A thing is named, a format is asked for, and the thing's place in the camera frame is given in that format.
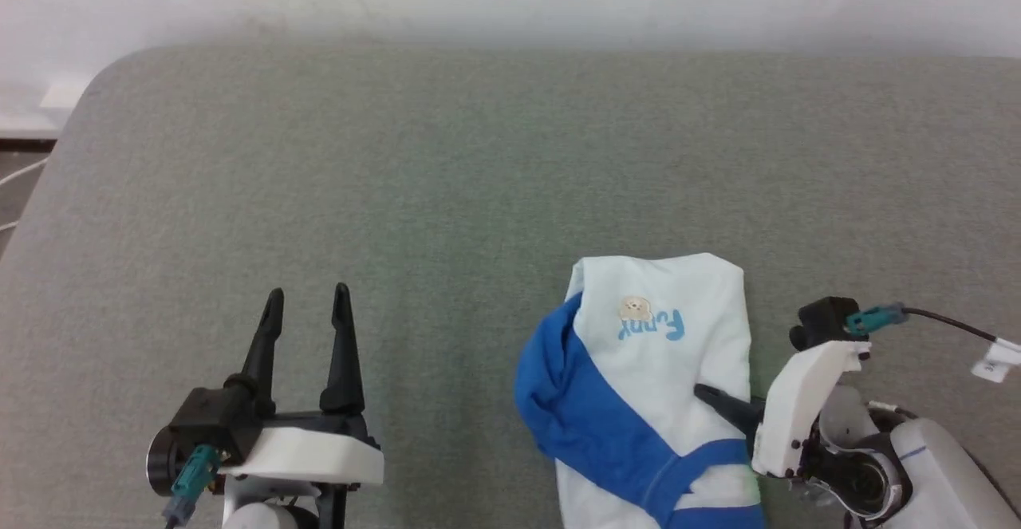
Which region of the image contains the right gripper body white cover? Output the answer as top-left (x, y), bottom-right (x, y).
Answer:
top-left (751, 339), bottom-right (873, 480)

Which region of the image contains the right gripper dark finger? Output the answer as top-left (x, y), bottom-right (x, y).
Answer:
top-left (693, 382), bottom-right (768, 439)

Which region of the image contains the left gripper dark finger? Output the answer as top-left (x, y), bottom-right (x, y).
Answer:
top-left (225, 288), bottom-right (286, 426)
top-left (320, 282), bottom-right (366, 416)

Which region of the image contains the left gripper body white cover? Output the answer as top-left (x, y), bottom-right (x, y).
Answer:
top-left (219, 411), bottom-right (385, 488)

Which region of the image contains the blue and white T-shirt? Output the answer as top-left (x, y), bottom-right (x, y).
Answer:
top-left (514, 253), bottom-right (768, 529)

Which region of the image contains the left cable teal connector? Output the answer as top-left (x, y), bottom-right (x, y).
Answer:
top-left (163, 444), bottom-right (222, 529)

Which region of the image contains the cable teal connector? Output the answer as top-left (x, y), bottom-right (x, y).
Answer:
top-left (163, 444), bottom-right (222, 529)
top-left (846, 302), bottom-right (1021, 348)

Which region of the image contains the right cable teal connector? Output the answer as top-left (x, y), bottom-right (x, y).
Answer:
top-left (846, 302), bottom-right (1021, 348)

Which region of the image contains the white cable label tag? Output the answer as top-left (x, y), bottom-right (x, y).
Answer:
top-left (970, 337), bottom-right (1021, 381)

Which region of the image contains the thin white floor cable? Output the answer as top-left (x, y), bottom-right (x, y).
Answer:
top-left (0, 157), bottom-right (50, 235)

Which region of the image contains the white wall socket box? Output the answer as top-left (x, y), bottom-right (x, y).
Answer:
top-left (36, 79), bottom-right (90, 113)

